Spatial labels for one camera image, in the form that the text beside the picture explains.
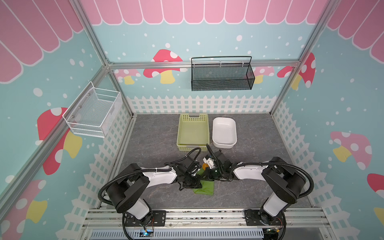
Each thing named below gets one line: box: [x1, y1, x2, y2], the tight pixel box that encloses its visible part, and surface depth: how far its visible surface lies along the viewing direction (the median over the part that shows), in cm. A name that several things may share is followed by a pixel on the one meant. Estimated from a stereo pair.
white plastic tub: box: [212, 117, 237, 149], surface depth 109 cm
